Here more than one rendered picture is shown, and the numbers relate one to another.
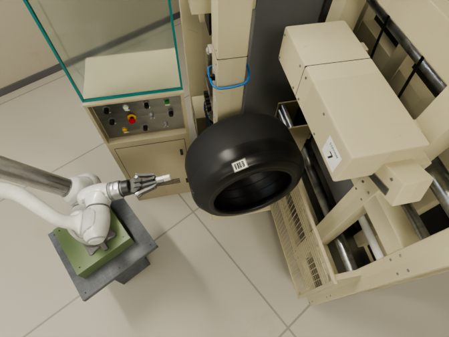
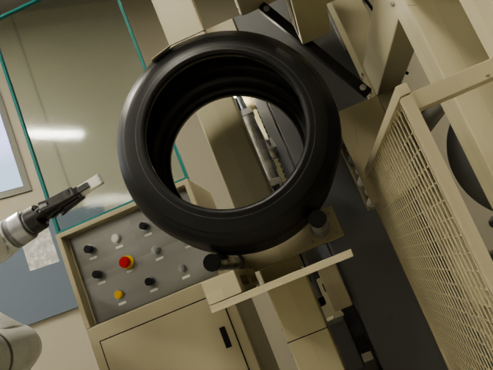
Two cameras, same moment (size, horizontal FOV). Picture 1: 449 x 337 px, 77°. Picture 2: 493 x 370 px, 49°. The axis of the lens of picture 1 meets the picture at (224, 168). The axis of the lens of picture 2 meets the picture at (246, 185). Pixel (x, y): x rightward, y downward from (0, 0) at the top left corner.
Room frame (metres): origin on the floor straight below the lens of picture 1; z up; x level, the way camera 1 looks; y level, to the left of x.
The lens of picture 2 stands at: (-0.63, -0.56, 0.79)
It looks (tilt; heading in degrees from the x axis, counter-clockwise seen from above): 11 degrees up; 19
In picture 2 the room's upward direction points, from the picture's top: 22 degrees counter-clockwise
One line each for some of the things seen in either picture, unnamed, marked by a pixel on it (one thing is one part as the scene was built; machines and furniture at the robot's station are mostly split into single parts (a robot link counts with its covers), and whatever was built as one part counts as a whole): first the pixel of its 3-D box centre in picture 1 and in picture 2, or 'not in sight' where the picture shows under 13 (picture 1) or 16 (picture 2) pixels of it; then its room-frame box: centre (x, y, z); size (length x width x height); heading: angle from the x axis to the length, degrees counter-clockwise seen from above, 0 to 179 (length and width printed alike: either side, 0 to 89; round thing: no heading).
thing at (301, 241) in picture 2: not in sight; (277, 245); (0.98, -0.03, 0.90); 0.40 x 0.03 x 0.10; 104
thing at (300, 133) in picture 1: (289, 129); (372, 155); (1.11, -0.39, 1.05); 0.20 x 0.15 x 0.30; 14
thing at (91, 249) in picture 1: (95, 235); not in sight; (0.46, 0.74, 0.78); 0.22 x 0.18 x 0.06; 47
